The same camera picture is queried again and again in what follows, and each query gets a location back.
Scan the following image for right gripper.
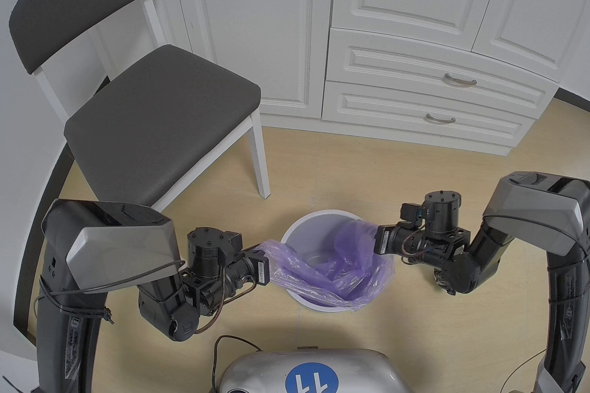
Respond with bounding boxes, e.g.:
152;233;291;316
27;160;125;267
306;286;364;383
374;223;418;257

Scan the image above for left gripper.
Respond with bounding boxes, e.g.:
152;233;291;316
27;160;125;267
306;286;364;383
229;248;273;289

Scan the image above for purple plastic bag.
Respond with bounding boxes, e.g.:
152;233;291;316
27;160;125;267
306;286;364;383
259;218;395;313

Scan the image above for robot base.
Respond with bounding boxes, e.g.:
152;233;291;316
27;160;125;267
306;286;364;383
220;346;407;393

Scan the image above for white trash bin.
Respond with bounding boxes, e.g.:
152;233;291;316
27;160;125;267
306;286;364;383
280;209;393;314

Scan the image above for grey and white chair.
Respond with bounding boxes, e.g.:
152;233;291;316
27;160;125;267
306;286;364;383
8;0;271;213

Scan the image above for white wardrobe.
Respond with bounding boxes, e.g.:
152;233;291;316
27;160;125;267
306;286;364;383
57;0;590;158

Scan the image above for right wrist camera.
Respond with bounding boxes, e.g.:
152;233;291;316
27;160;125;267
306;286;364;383
399;202;425;231

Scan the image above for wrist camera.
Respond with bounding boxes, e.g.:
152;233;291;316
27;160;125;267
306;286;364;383
223;233;244;261
399;202;425;231

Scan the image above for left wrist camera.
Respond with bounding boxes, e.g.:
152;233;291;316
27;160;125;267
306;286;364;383
223;233;244;261

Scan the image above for black cable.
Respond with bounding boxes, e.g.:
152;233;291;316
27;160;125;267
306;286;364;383
501;347;549;388
210;334;260;393

